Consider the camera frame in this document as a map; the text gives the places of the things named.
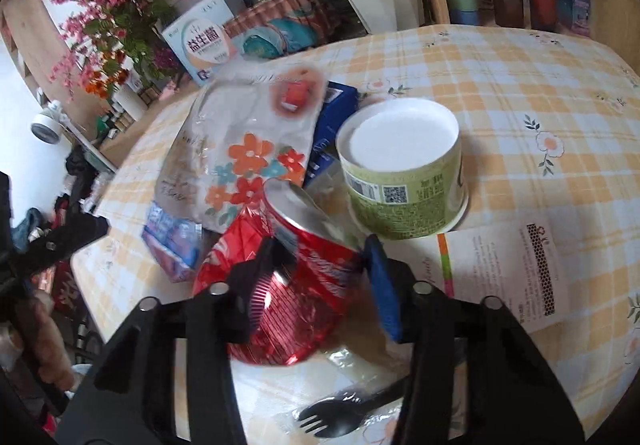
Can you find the white and blue carton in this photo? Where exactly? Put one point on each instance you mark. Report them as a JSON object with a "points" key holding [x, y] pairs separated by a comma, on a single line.
{"points": [[200, 45]]}

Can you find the person's left hand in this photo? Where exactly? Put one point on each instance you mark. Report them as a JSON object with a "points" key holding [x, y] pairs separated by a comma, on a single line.
{"points": [[50, 345]]}

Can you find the dark blue small box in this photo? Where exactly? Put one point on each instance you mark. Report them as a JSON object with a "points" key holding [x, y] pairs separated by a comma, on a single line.
{"points": [[563, 5]]}

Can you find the purple-blue small box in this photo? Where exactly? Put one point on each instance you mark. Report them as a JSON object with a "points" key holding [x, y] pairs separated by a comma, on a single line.
{"points": [[581, 12]]}

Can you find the orange artificial flowers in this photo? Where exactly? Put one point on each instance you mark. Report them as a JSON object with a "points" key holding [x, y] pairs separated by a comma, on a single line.
{"points": [[102, 75]]}

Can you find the floral print plastic bag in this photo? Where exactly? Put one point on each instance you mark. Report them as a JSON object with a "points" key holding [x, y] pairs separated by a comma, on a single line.
{"points": [[235, 135]]}

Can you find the red paper cup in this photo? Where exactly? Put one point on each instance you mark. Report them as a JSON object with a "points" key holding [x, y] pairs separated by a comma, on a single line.
{"points": [[542, 7]]}

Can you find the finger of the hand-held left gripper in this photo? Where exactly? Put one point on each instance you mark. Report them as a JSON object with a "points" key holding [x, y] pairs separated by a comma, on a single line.
{"points": [[60, 237]]}

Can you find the green paper bowl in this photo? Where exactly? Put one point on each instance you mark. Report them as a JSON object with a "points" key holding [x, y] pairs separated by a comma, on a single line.
{"points": [[400, 205]]}

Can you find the crushed red soda can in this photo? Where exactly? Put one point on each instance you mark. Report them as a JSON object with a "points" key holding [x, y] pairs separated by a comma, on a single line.
{"points": [[315, 275]]}

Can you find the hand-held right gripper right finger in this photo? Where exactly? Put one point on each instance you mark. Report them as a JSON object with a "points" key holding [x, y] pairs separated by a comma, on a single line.
{"points": [[385, 290]]}

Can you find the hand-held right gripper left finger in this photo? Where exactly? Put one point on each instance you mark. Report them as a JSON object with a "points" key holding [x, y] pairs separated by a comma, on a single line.
{"points": [[250, 287]]}

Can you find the black plastic fork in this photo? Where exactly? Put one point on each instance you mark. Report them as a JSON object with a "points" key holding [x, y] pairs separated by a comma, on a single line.
{"points": [[330, 415]]}

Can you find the clear plastic box blue label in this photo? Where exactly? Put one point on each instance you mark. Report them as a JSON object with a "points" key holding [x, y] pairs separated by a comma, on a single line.
{"points": [[335, 120]]}

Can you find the yellow checked tablecloth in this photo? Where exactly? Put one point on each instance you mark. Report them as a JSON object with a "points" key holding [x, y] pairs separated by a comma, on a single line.
{"points": [[525, 90]]}

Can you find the white round camera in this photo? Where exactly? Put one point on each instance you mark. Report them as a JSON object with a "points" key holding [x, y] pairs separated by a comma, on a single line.
{"points": [[46, 127]]}

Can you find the white ribbed vase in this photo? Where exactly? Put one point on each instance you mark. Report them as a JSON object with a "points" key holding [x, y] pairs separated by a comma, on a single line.
{"points": [[127, 102]]}

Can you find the brown cup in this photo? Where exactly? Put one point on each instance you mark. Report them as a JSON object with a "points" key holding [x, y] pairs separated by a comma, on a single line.
{"points": [[507, 7]]}

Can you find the colourful cloth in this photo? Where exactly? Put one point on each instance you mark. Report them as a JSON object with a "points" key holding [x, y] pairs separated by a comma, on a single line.
{"points": [[30, 227]]}

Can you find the blue tissue packet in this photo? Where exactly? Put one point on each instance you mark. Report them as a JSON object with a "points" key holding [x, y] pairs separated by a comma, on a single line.
{"points": [[170, 245]]}

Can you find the white printed card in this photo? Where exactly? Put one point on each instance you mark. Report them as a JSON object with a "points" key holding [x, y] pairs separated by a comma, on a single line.
{"points": [[495, 265]]}

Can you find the clear plastic wrapper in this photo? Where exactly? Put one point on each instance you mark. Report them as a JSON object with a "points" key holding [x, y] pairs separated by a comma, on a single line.
{"points": [[355, 360]]}

